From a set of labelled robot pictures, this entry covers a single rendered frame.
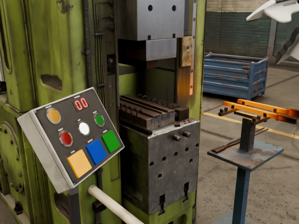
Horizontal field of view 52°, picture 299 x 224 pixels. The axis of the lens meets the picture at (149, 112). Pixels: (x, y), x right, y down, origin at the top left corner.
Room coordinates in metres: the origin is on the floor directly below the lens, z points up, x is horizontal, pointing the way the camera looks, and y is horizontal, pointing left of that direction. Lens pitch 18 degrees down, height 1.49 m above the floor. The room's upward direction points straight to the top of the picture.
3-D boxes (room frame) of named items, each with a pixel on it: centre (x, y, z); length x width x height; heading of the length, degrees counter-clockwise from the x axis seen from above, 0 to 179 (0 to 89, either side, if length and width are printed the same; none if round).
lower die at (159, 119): (1.65, 0.08, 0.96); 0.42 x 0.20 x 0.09; 41
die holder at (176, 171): (1.69, 0.04, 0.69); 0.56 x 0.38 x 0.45; 41
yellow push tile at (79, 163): (0.92, 0.24, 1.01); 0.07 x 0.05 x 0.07; 156
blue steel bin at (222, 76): (5.51, -1.42, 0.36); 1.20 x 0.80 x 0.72; 52
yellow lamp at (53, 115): (0.96, 0.32, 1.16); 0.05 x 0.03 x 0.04; 131
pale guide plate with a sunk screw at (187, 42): (1.80, -0.21, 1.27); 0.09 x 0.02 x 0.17; 131
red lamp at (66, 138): (0.94, 0.28, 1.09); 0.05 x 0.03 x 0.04; 131
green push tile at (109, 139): (1.10, 0.15, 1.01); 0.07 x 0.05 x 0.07; 156
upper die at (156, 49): (1.65, 0.08, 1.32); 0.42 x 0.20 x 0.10; 41
